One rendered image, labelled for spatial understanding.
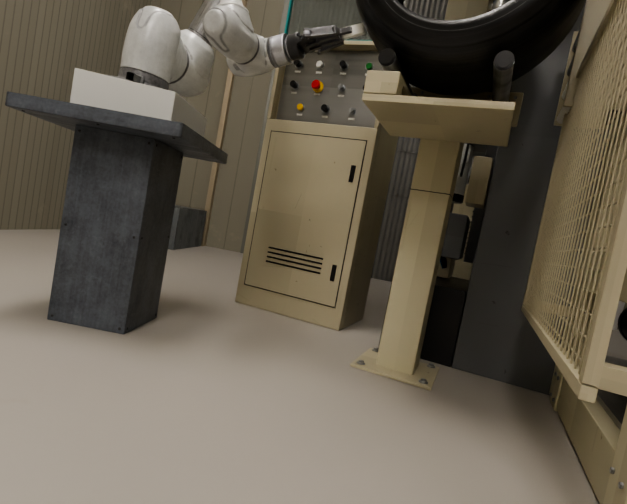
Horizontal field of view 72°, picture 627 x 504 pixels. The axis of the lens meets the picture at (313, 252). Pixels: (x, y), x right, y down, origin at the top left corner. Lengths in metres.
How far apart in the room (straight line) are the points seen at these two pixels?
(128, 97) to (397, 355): 1.17
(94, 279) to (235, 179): 3.37
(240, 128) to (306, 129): 2.78
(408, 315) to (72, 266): 1.08
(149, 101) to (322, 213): 0.89
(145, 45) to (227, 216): 3.31
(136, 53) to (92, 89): 0.18
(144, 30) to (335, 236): 1.05
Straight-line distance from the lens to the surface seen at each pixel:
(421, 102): 1.16
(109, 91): 1.48
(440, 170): 1.49
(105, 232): 1.47
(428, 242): 1.47
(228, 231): 4.71
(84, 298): 1.52
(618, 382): 0.63
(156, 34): 1.57
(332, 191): 1.94
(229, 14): 1.34
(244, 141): 4.76
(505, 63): 1.17
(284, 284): 2.01
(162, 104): 1.40
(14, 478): 0.84
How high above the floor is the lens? 0.45
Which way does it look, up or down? 4 degrees down
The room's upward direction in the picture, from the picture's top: 11 degrees clockwise
